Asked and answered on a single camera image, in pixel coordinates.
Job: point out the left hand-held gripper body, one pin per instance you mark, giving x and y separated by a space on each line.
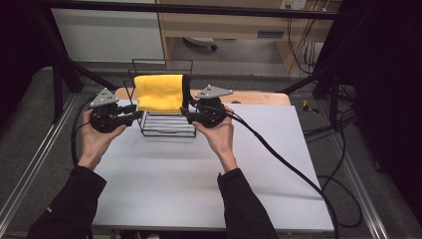
106 119

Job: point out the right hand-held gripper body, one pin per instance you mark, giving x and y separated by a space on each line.
210 116

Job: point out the yellow cloth with black trim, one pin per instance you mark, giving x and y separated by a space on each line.
159 93

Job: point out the person's right hand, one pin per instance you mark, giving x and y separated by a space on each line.
220 139

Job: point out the person's left hand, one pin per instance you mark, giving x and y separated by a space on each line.
96 146

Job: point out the wooden table board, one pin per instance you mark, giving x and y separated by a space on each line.
258 98

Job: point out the chair base with caster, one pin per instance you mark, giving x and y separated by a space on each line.
200 41

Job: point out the white cabinet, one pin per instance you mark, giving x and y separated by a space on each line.
106 36

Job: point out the light wooden desk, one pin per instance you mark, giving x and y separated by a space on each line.
232 28

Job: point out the yellow black tape strip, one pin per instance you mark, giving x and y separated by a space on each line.
308 107

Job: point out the dark curtain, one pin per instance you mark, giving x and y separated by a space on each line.
388 83
20 49

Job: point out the black metal frame stand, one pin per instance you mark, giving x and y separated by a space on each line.
333 86
59 86

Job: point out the aluminium floor rail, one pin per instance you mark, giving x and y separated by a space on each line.
360 186
40 149

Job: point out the black horizontal frame bar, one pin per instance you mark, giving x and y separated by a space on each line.
199 9

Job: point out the white wall socket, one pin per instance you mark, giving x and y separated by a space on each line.
293 4

